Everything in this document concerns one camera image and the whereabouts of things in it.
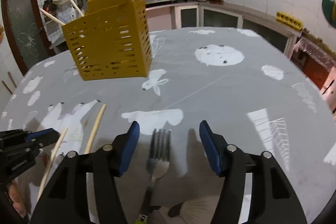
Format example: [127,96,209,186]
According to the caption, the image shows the yellow perforated utensil holder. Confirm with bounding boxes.
[62,0,152,81]

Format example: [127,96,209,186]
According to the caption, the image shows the grey polar bear tablecloth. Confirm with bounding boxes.
[1,28,335,223]

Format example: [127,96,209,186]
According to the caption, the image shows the person's left hand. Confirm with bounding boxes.
[7,181,27,218]

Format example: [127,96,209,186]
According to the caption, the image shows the green frog handle fork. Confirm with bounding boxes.
[134,128,171,223]

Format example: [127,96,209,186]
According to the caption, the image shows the dark wooden glass door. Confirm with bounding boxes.
[1,0,55,75]

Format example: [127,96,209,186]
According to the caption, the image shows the plastic covered side table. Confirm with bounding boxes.
[291,28,335,116]

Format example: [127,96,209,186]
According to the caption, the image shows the kitchen counter with cabinets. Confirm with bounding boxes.
[49,0,301,59]

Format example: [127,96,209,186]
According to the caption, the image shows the bamboo chopstick long diagonal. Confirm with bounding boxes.
[70,0,84,17]

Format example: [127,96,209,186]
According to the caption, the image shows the yellow egg tray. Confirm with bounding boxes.
[276,11,303,31]

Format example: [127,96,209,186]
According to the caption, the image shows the green round wall board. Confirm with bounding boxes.
[322,0,336,28]

